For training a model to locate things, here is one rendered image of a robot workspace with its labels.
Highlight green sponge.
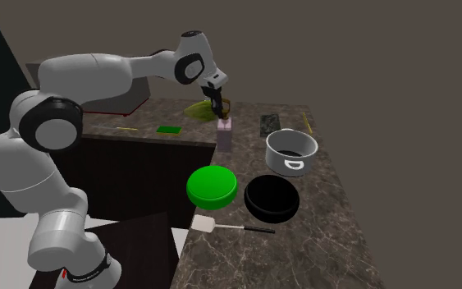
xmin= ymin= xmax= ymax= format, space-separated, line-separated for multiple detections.
xmin=155 ymin=125 xmax=184 ymax=136

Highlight dark base cabinet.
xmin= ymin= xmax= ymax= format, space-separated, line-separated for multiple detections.
xmin=50 ymin=135 xmax=217 ymax=231

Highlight dark robot stand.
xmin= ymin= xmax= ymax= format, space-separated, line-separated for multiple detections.
xmin=29 ymin=211 xmax=181 ymax=289

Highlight green leaf-shaped plate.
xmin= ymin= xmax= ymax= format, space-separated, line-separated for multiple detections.
xmin=183 ymin=99 xmax=224 ymax=122

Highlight knife with yellow handle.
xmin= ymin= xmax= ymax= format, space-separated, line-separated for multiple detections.
xmin=91 ymin=124 xmax=140 ymax=132

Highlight grey pot with white handle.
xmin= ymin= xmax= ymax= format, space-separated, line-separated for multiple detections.
xmin=265 ymin=127 xmax=319 ymax=178

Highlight dark marble rectangular block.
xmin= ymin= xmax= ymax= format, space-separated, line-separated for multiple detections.
xmin=258 ymin=113 xmax=282 ymax=138

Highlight grey box appliance, red base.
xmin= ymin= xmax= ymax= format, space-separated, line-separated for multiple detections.
xmin=25 ymin=59 xmax=152 ymax=118

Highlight black bowl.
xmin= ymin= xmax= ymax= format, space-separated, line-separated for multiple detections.
xmin=243 ymin=173 xmax=301 ymax=225

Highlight white spatula with black handle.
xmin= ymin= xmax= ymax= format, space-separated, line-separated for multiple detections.
xmin=190 ymin=213 xmax=277 ymax=235

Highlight yellow pencil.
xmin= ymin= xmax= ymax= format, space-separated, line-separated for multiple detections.
xmin=302 ymin=111 xmax=314 ymax=135

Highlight green round bowl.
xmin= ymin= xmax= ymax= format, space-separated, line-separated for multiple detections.
xmin=185 ymin=165 xmax=239 ymax=211

